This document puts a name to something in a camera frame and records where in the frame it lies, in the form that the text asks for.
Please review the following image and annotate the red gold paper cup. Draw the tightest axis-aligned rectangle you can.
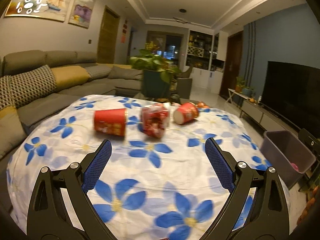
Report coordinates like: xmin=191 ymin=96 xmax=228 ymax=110
xmin=93 ymin=108 xmax=127 ymax=137

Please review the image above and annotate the red cup white rim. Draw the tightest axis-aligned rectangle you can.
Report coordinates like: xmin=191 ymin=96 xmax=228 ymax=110
xmin=173 ymin=102 xmax=199 ymax=125

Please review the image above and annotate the red snack wrapper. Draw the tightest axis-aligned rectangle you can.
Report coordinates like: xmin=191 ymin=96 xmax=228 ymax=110
xmin=140 ymin=103 xmax=170 ymax=139

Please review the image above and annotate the large pink plastic bag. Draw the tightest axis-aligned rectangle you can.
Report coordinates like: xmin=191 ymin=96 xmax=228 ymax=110
xmin=291 ymin=163 xmax=299 ymax=172

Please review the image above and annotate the grey plastic trash bin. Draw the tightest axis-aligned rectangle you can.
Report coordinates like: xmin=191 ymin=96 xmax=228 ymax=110
xmin=260 ymin=130 xmax=316 ymax=189

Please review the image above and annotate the right human hand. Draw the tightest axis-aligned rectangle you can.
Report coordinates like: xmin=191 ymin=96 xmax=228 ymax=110
xmin=297 ymin=186 xmax=318 ymax=225

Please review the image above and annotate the grey tv console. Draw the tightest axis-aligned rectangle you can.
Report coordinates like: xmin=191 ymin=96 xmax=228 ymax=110
xmin=241 ymin=100 xmax=298 ymax=136

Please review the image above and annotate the black flat television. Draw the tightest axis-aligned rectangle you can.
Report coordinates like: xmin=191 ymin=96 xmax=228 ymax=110
xmin=261 ymin=61 xmax=319 ymax=138

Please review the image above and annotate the small potted plant orange pot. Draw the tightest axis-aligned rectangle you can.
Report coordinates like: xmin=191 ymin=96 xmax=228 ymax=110
xmin=235 ymin=76 xmax=246 ymax=93

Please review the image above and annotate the white folding side table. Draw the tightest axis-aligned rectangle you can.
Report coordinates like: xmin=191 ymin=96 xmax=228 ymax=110
xmin=226 ymin=88 xmax=250 ymax=103

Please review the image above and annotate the dark entrance door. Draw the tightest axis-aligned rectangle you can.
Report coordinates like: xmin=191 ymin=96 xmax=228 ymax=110
xmin=219 ymin=31 xmax=243 ymax=99

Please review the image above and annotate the floral blue white tablecloth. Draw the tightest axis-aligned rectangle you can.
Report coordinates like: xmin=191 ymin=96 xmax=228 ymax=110
xmin=6 ymin=95 xmax=270 ymax=239

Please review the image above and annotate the plate of oranges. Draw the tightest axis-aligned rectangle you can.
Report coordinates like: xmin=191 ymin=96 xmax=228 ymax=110
xmin=195 ymin=101 xmax=209 ymax=109

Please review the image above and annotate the patterned black white cushion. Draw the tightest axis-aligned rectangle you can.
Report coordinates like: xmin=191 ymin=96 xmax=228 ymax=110
xmin=10 ymin=65 xmax=56 ymax=108

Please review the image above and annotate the grey sectional sofa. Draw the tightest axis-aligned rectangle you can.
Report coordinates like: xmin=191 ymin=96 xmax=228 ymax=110
xmin=1 ymin=50 xmax=142 ymax=170

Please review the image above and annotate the display cabinet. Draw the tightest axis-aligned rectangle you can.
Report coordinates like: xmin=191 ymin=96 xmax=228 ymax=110
xmin=183 ymin=30 xmax=228 ymax=94

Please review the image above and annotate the grey armchair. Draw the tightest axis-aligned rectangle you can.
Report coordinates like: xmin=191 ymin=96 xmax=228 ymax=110
xmin=176 ymin=66 xmax=193 ymax=99

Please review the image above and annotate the yellow cushion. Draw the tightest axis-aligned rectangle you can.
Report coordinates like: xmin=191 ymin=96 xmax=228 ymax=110
xmin=51 ymin=66 xmax=90 ymax=92

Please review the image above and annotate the green potted plant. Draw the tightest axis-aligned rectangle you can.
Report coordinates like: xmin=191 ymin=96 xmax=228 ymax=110
xmin=129 ymin=49 xmax=181 ymax=99

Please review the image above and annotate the wooden door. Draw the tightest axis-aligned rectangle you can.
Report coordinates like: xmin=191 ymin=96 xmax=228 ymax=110
xmin=97 ymin=6 xmax=120 ymax=63

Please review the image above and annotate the purple abstract painting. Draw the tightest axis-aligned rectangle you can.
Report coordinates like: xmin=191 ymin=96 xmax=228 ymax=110
xmin=68 ymin=0 xmax=96 ymax=29

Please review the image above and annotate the sailboat painting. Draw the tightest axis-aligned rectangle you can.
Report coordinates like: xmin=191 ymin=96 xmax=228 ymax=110
xmin=4 ymin=0 xmax=71 ymax=22

